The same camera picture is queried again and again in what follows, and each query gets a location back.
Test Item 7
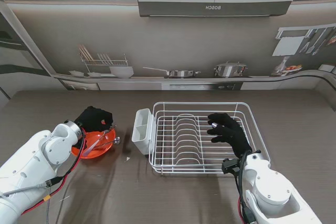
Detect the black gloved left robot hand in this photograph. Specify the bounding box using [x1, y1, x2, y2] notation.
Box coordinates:
[74, 105, 115, 133]

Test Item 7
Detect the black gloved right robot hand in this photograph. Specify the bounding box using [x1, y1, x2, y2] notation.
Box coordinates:
[206, 113, 253, 158]

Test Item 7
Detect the silver metal utensil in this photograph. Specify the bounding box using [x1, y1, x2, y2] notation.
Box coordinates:
[82, 124, 117, 156]

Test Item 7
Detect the white plastic utensil holder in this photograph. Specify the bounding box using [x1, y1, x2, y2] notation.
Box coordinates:
[131, 108, 154, 155]

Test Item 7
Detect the orange plastic bowl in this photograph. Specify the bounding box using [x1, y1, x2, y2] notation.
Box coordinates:
[70, 125, 118, 159]

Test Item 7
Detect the backdrop white counter bowl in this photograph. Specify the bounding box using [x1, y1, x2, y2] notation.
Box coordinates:
[109, 66, 134, 79]

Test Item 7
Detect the backdrop dish rack with plates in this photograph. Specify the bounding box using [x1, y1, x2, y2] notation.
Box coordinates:
[77, 45, 129, 74]

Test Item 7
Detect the backdrop steel saucepan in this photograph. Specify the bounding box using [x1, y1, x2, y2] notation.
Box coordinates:
[142, 66, 202, 79]

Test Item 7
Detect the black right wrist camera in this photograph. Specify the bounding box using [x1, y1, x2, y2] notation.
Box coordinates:
[222, 157, 240, 175]

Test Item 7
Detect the red left arm cable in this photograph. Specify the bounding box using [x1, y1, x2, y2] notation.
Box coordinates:
[22, 128, 87, 214]

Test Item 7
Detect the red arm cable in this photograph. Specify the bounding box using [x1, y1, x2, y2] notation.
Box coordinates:
[237, 195, 244, 220]
[22, 128, 87, 214]

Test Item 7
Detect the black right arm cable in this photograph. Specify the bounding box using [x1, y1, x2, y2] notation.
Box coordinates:
[235, 152, 253, 224]

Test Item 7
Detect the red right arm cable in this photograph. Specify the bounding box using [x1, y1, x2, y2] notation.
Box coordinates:
[237, 195, 244, 220]

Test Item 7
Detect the white wire dish rack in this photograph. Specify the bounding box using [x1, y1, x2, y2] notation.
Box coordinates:
[149, 101, 271, 176]

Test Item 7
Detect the grey left arm cable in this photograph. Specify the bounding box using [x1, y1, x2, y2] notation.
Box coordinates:
[0, 182, 52, 224]

